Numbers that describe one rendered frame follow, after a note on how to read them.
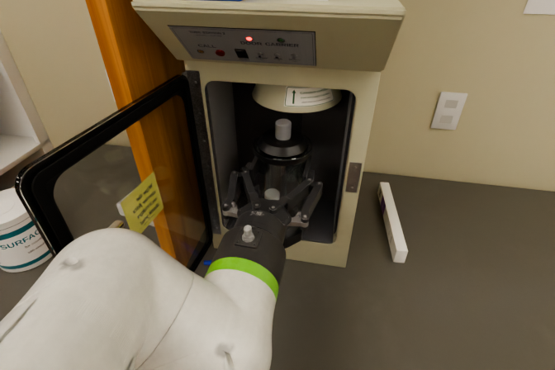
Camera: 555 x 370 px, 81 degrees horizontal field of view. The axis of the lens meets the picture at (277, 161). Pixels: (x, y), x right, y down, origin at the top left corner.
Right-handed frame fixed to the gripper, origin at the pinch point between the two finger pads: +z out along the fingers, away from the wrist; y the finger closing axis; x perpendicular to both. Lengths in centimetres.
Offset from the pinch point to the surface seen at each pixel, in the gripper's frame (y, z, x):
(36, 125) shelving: 101, 40, 23
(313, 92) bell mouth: -4.6, 4.1, -13.3
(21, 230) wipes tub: 54, -12, 17
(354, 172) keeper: -13.6, 0.7, 0.0
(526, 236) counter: -60, 20, 27
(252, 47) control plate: 3.4, -5.7, -23.2
